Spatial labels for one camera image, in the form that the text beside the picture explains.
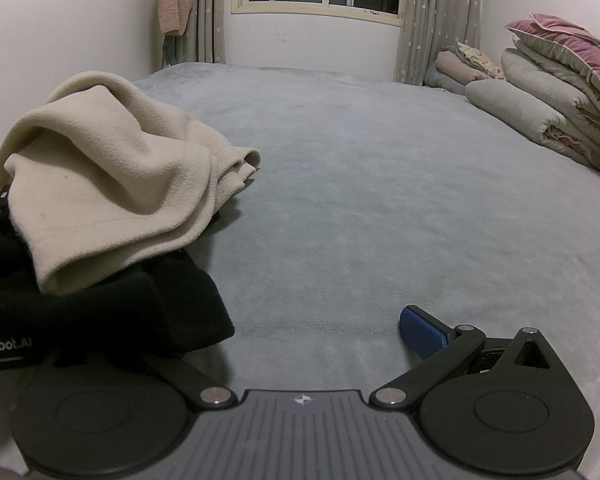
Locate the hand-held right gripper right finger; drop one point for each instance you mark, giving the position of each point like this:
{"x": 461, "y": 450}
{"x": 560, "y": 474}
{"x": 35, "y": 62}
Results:
{"x": 422, "y": 332}

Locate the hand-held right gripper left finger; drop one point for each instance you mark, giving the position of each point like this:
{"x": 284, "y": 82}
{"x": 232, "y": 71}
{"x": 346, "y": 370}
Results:
{"x": 202, "y": 382}

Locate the cream fleece garment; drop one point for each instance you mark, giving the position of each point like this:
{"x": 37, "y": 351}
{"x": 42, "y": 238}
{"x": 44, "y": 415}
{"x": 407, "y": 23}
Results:
{"x": 105, "y": 175}

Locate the grey-blue bed blanket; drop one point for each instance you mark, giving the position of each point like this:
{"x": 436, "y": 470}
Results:
{"x": 355, "y": 185}

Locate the lilac folded blanket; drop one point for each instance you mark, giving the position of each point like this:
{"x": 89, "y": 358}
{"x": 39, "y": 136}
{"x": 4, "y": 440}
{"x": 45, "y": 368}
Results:
{"x": 442, "y": 84}

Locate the pink velvet quilt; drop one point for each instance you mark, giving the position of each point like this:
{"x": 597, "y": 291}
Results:
{"x": 555, "y": 40}

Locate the grey hanging garment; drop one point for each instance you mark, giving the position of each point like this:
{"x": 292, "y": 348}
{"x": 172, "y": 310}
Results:
{"x": 167, "y": 50}

